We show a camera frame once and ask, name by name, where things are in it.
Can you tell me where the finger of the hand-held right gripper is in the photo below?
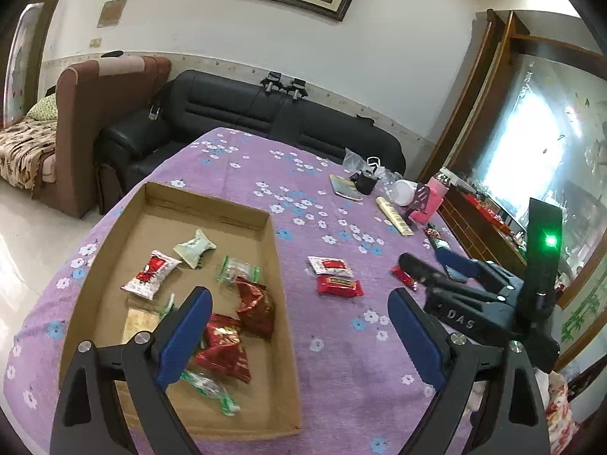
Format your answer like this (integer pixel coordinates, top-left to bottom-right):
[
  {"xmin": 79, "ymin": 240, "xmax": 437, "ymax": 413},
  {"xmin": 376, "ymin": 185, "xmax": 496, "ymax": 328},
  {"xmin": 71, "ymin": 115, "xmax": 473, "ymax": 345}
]
[
  {"xmin": 435, "ymin": 248, "xmax": 525, "ymax": 295},
  {"xmin": 398, "ymin": 252, "xmax": 510, "ymax": 304}
]

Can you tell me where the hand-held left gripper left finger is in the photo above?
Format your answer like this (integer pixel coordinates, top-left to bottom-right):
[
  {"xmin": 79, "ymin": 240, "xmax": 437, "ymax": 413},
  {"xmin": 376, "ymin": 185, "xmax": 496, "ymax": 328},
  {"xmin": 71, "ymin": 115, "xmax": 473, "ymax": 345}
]
[{"xmin": 50, "ymin": 286, "xmax": 214, "ymax": 455}]

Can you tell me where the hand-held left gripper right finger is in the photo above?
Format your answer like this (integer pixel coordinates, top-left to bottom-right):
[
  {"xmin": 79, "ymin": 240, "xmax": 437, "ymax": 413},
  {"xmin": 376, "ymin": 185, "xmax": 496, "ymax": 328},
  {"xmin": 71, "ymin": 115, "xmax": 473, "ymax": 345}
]
[{"xmin": 386, "ymin": 287, "xmax": 551, "ymax": 455}]

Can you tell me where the red packet with dark label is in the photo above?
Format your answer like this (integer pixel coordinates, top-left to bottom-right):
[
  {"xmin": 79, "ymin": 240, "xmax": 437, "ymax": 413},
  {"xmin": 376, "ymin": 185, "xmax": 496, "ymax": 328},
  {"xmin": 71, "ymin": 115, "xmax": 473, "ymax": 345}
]
[{"xmin": 392, "ymin": 265, "xmax": 419, "ymax": 291}]

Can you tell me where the large red snack packet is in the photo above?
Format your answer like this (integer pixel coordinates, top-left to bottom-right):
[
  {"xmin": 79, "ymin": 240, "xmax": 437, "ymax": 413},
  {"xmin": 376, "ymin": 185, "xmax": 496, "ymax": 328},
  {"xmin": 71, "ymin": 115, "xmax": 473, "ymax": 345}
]
[{"xmin": 193, "ymin": 313, "xmax": 253, "ymax": 384}]

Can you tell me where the beige cracker packet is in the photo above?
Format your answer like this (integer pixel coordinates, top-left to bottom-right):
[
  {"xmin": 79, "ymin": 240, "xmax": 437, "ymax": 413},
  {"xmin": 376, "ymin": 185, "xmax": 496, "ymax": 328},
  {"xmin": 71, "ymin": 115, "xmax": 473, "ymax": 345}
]
[{"xmin": 122, "ymin": 307, "xmax": 162, "ymax": 344}]

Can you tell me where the green and white snack packet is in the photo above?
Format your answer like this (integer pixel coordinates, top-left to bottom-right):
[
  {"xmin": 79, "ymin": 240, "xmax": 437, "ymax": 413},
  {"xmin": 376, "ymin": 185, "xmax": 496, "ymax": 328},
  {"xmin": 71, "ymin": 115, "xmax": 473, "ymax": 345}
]
[{"xmin": 179, "ymin": 369, "xmax": 241, "ymax": 417}]

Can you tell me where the small white and red packet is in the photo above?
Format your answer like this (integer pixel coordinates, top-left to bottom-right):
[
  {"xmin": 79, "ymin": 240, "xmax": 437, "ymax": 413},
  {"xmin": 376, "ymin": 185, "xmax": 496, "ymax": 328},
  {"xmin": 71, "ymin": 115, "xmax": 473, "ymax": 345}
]
[{"xmin": 121, "ymin": 249, "xmax": 183, "ymax": 301}]

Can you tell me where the red and gold snack packet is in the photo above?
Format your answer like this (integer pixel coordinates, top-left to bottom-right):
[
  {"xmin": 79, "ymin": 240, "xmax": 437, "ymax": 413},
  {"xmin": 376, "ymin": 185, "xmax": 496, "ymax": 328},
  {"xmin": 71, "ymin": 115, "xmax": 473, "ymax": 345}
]
[{"xmin": 235, "ymin": 276, "xmax": 277, "ymax": 341}]

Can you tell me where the clear green-ended candy packet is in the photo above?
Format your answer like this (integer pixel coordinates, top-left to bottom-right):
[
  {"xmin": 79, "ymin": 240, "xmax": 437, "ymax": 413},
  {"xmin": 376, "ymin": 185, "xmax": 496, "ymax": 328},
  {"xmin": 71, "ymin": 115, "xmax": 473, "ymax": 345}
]
[{"xmin": 216, "ymin": 256, "xmax": 261, "ymax": 289}]

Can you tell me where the pale beige snack packet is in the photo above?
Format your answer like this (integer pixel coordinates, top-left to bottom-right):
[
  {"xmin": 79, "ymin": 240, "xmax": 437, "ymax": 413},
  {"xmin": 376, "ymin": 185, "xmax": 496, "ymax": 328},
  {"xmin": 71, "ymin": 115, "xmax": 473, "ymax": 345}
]
[{"xmin": 173, "ymin": 228, "xmax": 218, "ymax": 269}]

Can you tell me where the cardboard box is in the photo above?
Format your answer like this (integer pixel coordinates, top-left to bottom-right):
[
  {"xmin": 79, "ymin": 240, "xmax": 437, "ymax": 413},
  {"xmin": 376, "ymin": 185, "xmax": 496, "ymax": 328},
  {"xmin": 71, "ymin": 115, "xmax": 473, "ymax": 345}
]
[{"xmin": 58, "ymin": 181, "xmax": 303, "ymax": 444}]

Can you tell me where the wooden cabinet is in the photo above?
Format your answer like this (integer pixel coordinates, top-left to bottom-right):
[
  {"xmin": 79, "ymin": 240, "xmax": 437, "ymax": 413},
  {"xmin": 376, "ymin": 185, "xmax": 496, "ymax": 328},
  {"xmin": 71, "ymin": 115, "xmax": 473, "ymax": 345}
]
[{"xmin": 436, "ymin": 167, "xmax": 539, "ymax": 278}]

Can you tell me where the long beige packet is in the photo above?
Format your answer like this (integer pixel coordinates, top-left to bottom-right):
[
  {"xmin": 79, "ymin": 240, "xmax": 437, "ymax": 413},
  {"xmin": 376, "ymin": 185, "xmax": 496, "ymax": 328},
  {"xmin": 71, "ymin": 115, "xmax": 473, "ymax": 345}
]
[{"xmin": 376, "ymin": 196, "xmax": 415, "ymax": 237}]

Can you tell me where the pink bottle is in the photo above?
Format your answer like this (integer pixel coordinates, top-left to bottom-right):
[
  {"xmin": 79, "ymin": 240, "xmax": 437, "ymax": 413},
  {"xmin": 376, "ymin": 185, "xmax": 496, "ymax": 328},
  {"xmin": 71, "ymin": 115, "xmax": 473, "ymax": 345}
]
[{"xmin": 409, "ymin": 173, "xmax": 450, "ymax": 225}]

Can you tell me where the black phone stand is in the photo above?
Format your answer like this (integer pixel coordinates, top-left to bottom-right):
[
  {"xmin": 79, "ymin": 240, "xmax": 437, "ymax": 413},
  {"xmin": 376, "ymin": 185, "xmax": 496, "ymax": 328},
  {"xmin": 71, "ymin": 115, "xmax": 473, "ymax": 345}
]
[{"xmin": 403, "ymin": 182, "xmax": 431, "ymax": 219}]

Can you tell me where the flat red snack packet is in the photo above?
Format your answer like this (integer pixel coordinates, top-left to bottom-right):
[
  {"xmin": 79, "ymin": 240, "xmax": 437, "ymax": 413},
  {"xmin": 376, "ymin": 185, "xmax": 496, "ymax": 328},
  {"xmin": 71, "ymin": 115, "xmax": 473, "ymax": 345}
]
[{"xmin": 316, "ymin": 274, "xmax": 364, "ymax": 299}]

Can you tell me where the purple floral tablecloth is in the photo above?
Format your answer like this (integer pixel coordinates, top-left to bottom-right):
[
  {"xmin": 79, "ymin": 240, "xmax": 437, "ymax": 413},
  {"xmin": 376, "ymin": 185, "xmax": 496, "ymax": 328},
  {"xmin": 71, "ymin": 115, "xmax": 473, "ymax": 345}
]
[{"xmin": 2, "ymin": 126, "xmax": 480, "ymax": 455}]

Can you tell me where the long white and red packet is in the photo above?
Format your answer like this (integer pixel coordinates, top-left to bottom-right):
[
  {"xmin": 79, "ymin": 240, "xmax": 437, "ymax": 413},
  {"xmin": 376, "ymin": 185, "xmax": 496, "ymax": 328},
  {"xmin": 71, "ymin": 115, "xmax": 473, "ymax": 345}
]
[{"xmin": 307, "ymin": 255, "xmax": 355, "ymax": 278}]

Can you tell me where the small black container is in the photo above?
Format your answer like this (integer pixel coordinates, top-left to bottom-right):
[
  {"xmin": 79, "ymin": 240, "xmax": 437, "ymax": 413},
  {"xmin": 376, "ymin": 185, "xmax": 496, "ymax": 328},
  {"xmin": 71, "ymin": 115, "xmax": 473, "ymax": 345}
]
[{"xmin": 350, "ymin": 168, "xmax": 380, "ymax": 195}]

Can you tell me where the olive notebook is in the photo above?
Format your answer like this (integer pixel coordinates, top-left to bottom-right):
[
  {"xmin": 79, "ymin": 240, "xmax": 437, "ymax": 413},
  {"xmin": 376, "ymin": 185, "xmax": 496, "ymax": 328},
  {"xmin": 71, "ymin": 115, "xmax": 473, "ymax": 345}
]
[{"xmin": 329, "ymin": 174, "xmax": 365, "ymax": 202}]

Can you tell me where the clear plastic bag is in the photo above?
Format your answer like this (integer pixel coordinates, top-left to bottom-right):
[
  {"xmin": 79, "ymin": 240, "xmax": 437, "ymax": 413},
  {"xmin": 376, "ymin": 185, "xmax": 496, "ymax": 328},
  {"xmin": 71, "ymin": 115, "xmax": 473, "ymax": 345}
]
[{"xmin": 342, "ymin": 148, "xmax": 375, "ymax": 174}]

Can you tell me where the wooden framed glass panel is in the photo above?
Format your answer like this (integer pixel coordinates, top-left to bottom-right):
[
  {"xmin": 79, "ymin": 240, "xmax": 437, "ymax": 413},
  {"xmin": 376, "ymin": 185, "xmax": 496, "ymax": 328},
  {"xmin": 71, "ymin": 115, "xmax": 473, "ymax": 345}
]
[{"xmin": 417, "ymin": 9, "xmax": 607, "ymax": 380}]

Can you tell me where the red floral cloth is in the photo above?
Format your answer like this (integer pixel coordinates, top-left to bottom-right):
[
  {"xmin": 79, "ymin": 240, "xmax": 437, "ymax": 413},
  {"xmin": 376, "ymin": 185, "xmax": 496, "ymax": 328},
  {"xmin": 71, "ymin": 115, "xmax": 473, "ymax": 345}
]
[{"xmin": 536, "ymin": 370, "xmax": 577, "ymax": 455}]

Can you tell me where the black leather sofa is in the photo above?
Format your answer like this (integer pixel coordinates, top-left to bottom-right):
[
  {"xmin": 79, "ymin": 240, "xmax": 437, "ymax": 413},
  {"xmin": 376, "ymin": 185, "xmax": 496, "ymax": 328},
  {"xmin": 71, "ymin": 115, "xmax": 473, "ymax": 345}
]
[{"xmin": 95, "ymin": 69, "xmax": 407, "ymax": 216}]

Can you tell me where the brown patterned blanket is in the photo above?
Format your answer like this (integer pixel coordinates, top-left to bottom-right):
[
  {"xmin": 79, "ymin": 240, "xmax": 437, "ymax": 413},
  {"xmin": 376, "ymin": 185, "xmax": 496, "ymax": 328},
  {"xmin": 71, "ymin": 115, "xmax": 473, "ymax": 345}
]
[{"xmin": 0, "ymin": 118, "xmax": 60, "ymax": 200}]

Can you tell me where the brown sofa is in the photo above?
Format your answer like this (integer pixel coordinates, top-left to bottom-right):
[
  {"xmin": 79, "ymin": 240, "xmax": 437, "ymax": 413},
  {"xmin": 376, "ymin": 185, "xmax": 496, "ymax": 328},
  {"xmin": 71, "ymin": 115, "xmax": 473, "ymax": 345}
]
[{"xmin": 0, "ymin": 55, "xmax": 171, "ymax": 220}]

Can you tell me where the green pillow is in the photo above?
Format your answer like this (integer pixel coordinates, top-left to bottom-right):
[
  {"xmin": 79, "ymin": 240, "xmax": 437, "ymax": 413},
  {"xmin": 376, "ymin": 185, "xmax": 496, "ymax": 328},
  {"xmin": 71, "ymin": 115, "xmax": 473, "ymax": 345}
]
[{"xmin": 26, "ymin": 94, "xmax": 58, "ymax": 121}]

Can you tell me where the wooden framed window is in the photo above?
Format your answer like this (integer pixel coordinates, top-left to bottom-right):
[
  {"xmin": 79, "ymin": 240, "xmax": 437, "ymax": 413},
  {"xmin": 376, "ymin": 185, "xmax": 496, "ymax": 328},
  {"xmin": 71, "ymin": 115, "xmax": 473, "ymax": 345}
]
[{"xmin": 0, "ymin": 0, "xmax": 79, "ymax": 129}]

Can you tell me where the wall plaque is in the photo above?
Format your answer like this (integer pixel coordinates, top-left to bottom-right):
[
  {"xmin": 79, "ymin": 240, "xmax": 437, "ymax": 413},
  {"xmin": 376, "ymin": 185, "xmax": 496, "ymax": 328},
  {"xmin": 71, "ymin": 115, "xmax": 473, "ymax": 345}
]
[{"xmin": 96, "ymin": 0, "xmax": 128, "ymax": 28}]

